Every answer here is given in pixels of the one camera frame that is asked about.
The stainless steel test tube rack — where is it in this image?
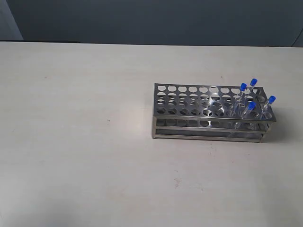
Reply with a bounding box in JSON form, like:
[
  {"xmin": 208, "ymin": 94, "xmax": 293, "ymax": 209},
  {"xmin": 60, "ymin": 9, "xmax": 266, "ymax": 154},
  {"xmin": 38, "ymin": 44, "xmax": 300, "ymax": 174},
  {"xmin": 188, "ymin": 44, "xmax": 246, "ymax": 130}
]
[{"xmin": 152, "ymin": 83, "xmax": 276, "ymax": 142}]

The blue-capped test tube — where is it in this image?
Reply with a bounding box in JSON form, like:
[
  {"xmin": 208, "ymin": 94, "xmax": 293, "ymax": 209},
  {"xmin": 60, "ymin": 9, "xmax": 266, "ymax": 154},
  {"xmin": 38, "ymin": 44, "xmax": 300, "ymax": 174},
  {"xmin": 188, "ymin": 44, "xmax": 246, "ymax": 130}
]
[
  {"xmin": 234, "ymin": 83, "xmax": 247, "ymax": 112},
  {"xmin": 240, "ymin": 102, "xmax": 256, "ymax": 129},
  {"xmin": 261, "ymin": 96, "xmax": 276, "ymax": 119},
  {"xmin": 244, "ymin": 78, "xmax": 258, "ymax": 99}
]

